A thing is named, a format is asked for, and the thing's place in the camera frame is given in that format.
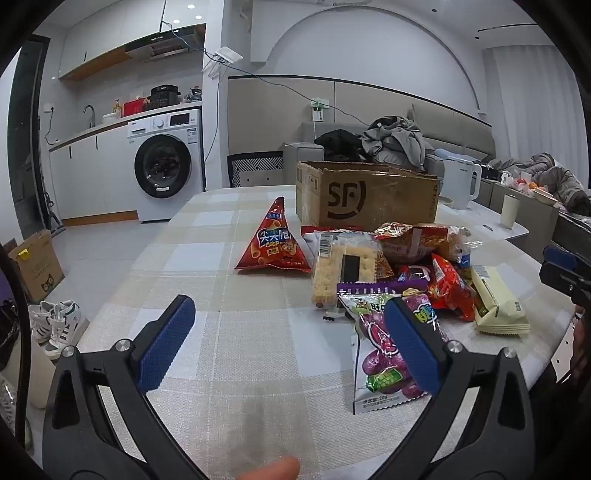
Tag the red triangular crisp packet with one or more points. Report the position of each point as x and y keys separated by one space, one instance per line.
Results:
x=272 y=244

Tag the fruit pile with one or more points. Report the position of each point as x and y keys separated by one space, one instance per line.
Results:
x=526 y=184

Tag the white green wall charger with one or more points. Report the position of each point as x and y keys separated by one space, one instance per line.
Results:
x=318 y=108

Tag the purple grape candy packet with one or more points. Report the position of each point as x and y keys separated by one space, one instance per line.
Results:
x=374 y=337

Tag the black jacket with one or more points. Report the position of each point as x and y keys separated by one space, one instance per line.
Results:
x=339 y=144

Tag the white electric kettle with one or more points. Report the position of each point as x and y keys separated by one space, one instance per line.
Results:
x=461 y=184

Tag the grey blanket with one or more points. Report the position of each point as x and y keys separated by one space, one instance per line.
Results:
x=554 y=177

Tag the grey clothes pile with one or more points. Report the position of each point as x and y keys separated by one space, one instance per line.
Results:
x=397 y=141

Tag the clear bread packet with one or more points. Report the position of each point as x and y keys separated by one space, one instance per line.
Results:
x=461 y=247

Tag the grey sofa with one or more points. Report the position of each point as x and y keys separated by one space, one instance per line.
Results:
x=457 y=134

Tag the printed cardboard box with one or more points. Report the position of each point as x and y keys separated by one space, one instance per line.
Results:
x=37 y=267

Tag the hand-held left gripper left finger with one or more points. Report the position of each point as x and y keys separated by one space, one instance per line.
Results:
x=166 y=341

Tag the white washing machine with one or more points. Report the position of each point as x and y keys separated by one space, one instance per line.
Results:
x=166 y=166

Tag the kitchen faucet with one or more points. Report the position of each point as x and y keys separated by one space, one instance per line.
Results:
x=88 y=113

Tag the person's left hand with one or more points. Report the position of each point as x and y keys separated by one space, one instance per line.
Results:
x=272 y=470

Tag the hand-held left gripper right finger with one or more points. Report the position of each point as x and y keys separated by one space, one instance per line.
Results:
x=411 y=344

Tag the white power strip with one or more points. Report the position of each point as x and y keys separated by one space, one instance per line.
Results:
x=226 y=57

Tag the white base cabinet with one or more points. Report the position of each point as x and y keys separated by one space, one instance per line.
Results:
x=92 y=175

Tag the white wall cabinet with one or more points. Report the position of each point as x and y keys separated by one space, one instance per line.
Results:
x=115 y=32

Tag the red snack packet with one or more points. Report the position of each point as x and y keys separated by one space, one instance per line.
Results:
x=450 y=288

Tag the white cup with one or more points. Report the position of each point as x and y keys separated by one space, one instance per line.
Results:
x=510 y=212

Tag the black rice cooker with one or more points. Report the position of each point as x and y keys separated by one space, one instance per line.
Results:
x=164 y=97

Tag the clear cracker packet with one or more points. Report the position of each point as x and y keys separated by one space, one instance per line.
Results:
x=330 y=272

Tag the white bowl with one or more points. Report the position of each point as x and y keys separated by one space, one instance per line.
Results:
x=111 y=117

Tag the brown cardboard box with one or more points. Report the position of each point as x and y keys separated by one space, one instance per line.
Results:
x=369 y=198

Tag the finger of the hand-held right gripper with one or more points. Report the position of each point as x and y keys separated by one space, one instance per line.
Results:
x=561 y=256
x=568 y=282

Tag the white green sneaker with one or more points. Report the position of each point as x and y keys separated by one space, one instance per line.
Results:
x=41 y=318
x=64 y=330

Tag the range hood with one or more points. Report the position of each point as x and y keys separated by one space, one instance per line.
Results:
x=161 y=46

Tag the pale yellow snack packet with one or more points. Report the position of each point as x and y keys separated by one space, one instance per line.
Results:
x=496 y=300

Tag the red box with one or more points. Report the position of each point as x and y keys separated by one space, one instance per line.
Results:
x=135 y=107

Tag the black white patterned cushion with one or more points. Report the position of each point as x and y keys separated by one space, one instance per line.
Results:
x=256 y=168

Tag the white curtain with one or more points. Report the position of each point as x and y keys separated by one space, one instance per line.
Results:
x=531 y=101

